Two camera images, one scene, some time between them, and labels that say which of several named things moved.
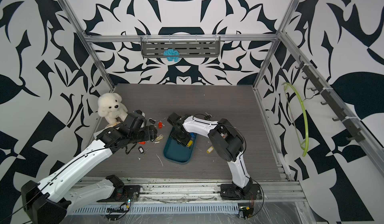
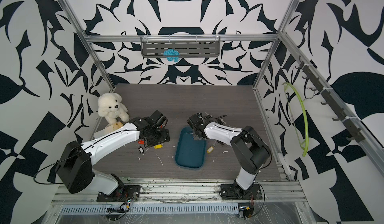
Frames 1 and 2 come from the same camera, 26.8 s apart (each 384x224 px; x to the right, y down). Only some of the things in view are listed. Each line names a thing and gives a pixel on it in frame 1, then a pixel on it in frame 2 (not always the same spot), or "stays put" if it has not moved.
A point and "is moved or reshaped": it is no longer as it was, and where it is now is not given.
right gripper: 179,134 to 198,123
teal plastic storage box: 178,153 is moved or reshaped
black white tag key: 141,150 stays put
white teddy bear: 111,107 stays put
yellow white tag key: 210,150 stays put
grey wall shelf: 187,46 stays put
